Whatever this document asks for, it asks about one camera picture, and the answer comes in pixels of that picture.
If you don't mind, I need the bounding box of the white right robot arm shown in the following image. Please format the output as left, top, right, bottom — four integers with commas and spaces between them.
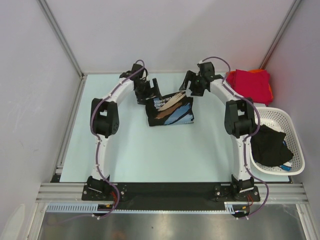
179, 61, 259, 201

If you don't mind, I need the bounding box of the black t shirt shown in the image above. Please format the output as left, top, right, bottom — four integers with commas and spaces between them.
250, 125, 294, 167
145, 91, 195, 127

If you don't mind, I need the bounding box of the white plastic laundry basket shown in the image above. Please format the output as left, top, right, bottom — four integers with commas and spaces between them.
250, 106, 306, 176

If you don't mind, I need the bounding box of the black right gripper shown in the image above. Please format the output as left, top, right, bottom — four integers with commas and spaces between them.
179, 70, 206, 97

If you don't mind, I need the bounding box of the white slotted cable duct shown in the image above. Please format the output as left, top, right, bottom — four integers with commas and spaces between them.
46, 203, 114, 214

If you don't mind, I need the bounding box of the aluminium corner post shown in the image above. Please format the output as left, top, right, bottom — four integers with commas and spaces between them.
259, 0, 304, 69
36, 0, 84, 79

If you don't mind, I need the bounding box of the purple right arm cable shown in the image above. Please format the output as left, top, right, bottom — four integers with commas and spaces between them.
198, 56, 270, 221

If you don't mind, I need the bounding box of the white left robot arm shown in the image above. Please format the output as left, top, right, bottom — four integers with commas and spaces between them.
86, 59, 160, 201

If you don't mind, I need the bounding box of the blue white garment in basket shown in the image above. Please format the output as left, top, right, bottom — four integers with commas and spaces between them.
279, 140, 294, 172

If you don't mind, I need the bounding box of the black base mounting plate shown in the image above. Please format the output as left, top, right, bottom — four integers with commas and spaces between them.
81, 180, 261, 211

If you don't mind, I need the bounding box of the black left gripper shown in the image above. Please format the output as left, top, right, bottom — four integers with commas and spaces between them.
134, 78, 162, 106

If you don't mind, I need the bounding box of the folded red t shirt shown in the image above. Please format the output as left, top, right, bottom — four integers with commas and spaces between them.
226, 69, 273, 106

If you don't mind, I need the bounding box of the left aluminium corner post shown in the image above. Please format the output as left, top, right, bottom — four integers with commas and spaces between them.
36, 0, 84, 79

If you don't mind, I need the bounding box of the right aluminium corner post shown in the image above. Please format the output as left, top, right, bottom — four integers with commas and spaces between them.
259, 0, 304, 69

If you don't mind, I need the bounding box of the black t shirt in basket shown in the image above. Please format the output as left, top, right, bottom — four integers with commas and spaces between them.
250, 125, 294, 167

